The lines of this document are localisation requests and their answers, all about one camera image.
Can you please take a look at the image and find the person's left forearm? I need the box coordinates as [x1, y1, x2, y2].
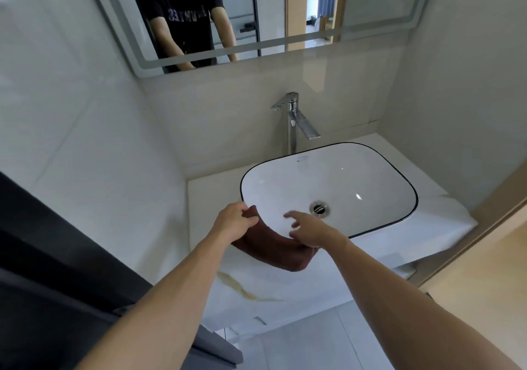
[76, 230, 248, 370]

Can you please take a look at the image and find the tall chrome faucet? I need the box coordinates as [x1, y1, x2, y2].
[270, 91, 321, 155]

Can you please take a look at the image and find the person's right hand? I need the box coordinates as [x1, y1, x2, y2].
[283, 211, 349, 249]

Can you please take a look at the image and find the wall mirror with light strip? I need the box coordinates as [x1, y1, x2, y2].
[82, 0, 439, 79]

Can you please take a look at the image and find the white marble vanity unit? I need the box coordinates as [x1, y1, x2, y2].
[187, 133, 479, 338]

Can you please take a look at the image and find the white black-rimmed sink basin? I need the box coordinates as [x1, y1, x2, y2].
[240, 142, 419, 239]

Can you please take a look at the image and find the dark brown towel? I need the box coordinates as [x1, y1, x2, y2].
[231, 205, 320, 272]

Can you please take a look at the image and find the dark grey door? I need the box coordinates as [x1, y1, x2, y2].
[0, 171, 243, 370]

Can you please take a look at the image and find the light wooden door frame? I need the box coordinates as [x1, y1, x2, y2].
[416, 167, 527, 300]

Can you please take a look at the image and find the person's left hand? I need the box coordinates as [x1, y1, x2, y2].
[209, 202, 261, 243]

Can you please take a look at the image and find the person's right forearm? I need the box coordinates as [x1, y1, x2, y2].
[319, 234, 522, 370]

